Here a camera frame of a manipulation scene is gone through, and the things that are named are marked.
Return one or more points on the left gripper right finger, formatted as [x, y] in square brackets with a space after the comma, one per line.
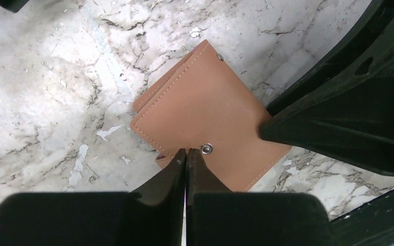
[215, 215]

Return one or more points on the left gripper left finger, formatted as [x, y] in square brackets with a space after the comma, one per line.
[152, 214]

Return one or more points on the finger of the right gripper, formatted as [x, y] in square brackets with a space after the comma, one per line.
[343, 107]

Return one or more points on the tan leather card holder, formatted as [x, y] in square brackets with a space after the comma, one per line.
[200, 103]

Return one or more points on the left black bin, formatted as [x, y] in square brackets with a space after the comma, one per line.
[13, 5]

